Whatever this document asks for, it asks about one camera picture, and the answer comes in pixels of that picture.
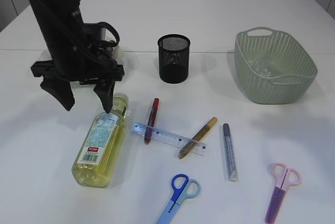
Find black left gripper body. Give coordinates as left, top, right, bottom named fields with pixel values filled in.
left=31, top=51, right=124, bottom=85

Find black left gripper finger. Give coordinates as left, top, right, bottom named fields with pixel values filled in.
left=94, top=79, right=115, bottom=114
left=40, top=76, right=75, bottom=111

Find yellow tea bottle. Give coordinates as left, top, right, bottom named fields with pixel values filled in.
left=71, top=93, right=129, bottom=188

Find clear plastic sheet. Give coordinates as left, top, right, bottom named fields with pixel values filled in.
left=248, top=58, right=280, bottom=77

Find pink scissors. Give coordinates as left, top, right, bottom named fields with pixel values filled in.
left=265, top=162, right=302, bottom=223

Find red grape bunch with leaf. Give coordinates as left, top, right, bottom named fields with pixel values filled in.
left=98, top=47, right=114, bottom=59

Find pale green wavy plate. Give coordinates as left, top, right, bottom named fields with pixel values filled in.
left=39, top=44, right=124, bottom=88

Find red glitter pen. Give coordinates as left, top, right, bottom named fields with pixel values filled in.
left=144, top=98, right=159, bottom=144

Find clear plastic ruler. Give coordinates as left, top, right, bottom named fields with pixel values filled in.
left=130, top=123, right=208, bottom=156

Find black mesh pen cup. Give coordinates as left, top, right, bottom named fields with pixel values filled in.
left=158, top=34, right=191, bottom=84

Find gold marker pen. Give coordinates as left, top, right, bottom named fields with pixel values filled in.
left=178, top=117, right=218, bottom=160

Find silver glitter pen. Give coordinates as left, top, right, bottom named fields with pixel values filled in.
left=222, top=123, right=239, bottom=182

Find green plastic woven basket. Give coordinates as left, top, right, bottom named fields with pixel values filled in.
left=234, top=28, right=318, bottom=105

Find blue scissors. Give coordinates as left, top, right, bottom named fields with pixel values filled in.
left=157, top=174, right=201, bottom=223

